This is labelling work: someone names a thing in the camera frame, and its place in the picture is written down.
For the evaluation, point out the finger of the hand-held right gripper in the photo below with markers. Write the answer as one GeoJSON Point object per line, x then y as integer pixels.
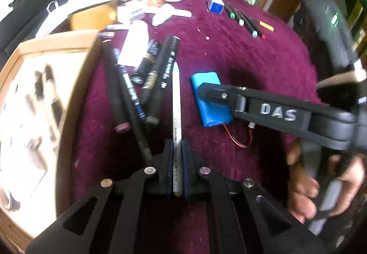
{"type": "Point", "coordinates": [218, 93]}

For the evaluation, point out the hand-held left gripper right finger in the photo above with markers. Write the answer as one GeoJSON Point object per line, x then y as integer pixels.
{"type": "Point", "coordinates": [185, 162]}

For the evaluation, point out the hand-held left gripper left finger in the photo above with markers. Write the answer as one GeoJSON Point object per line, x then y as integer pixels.
{"type": "Point", "coordinates": [169, 162]}

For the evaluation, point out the blue battery pack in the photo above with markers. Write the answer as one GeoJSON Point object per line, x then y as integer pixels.
{"type": "Point", "coordinates": [209, 107]}

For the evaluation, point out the white pencil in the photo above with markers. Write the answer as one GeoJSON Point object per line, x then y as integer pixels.
{"type": "Point", "coordinates": [176, 116]}

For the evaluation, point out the brown cardboard tray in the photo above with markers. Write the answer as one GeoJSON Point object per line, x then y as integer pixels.
{"type": "Point", "coordinates": [71, 39]}

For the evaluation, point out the person's right hand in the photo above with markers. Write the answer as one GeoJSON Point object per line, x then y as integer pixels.
{"type": "Point", "coordinates": [304, 185]}

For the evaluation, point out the burgundy tablecloth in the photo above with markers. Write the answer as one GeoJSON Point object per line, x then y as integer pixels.
{"type": "Point", "coordinates": [243, 56]}

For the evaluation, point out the black marker grey tip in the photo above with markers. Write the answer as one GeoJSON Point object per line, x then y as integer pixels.
{"type": "Point", "coordinates": [162, 70]}

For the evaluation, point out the black marker red cap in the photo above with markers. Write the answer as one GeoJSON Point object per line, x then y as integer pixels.
{"type": "Point", "coordinates": [258, 31]}

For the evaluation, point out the black marker blue cap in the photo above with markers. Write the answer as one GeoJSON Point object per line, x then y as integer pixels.
{"type": "Point", "coordinates": [249, 26]}

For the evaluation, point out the black marker white cap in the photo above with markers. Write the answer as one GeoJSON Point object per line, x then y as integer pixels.
{"type": "Point", "coordinates": [238, 18]}

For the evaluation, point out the black cosmetic tube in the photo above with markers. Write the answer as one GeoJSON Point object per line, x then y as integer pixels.
{"type": "Point", "coordinates": [144, 62]}

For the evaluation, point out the orange lighter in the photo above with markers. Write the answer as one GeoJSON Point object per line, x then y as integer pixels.
{"type": "Point", "coordinates": [266, 26]}

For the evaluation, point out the black marker green cap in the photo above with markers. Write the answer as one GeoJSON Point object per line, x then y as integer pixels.
{"type": "Point", "coordinates": [230, 11]}

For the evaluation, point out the blue pen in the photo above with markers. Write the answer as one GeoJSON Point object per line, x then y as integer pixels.
{"type": "Point", "coordinates": [130, 87]}

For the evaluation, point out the black marker pink tip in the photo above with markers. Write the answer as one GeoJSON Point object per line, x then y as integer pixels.
{"type": "Point", "coordinates": [114, 90]}

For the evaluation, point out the small blue white box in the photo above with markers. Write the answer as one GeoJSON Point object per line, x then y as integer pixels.
{"type": "Point", "coordinates": [215, 3]}

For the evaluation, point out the white plastic scoop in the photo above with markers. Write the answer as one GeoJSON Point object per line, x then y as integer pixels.
{"type": "Point", "coordinates": [169, 13]}

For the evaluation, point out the white tube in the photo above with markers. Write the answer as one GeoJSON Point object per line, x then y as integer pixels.
{"type": "Point", "coordinates": [134, 44]}

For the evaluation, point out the white board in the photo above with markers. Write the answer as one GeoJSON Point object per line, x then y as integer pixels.
{"type": "Point", "coordinates": [86, 1]}

